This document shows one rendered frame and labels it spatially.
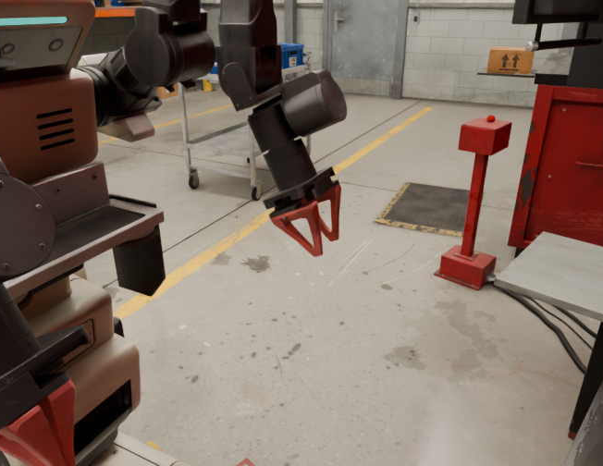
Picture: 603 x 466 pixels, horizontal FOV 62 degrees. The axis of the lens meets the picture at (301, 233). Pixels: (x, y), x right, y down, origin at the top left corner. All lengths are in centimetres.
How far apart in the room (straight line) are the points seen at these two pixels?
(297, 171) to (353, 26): 738
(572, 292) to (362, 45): 743
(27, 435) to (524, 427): 174
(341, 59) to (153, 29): 744
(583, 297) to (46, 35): 67
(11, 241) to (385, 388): 175
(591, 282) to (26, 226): 59
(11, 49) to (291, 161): 34
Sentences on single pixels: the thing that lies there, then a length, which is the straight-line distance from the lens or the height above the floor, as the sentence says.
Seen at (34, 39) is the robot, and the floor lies 126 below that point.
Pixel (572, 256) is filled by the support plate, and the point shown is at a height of 100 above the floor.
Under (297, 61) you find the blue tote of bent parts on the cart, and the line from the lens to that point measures 407.
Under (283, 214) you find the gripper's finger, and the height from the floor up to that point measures 105.
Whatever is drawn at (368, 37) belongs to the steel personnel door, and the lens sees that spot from 793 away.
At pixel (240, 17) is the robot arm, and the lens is 65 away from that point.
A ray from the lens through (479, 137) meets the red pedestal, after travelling 241.
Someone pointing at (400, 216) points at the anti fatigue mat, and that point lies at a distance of 337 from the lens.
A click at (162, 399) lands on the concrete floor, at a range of 197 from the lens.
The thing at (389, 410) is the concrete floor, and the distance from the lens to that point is 189.
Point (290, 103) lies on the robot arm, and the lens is 64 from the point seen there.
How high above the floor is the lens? 130
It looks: 25 degrees down
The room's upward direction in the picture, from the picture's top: straight up
